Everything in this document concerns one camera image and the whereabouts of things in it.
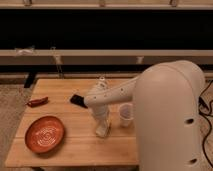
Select clear plastic cup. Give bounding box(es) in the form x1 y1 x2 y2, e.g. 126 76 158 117
119 103 133 127

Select wooden table board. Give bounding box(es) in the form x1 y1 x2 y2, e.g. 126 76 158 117
5 79 138 167

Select black stand leg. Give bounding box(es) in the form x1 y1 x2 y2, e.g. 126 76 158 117
24 72 37 88

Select black smartphone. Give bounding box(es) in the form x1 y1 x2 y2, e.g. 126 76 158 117
70 94 86 108

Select grey horizontal rail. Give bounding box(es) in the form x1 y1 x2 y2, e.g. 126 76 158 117
0 49 213 65

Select black cable on floor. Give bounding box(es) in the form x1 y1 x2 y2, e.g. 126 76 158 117
198 89 213 168

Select small white bottle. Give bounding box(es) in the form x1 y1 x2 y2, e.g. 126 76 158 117
99 76 107 87

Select orange round plate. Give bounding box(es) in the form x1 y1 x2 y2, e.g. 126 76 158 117
25 116 65 154

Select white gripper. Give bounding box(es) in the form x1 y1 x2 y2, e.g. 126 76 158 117
92 106 109 127

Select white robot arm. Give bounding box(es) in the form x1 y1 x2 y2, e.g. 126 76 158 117
84 60 205 171

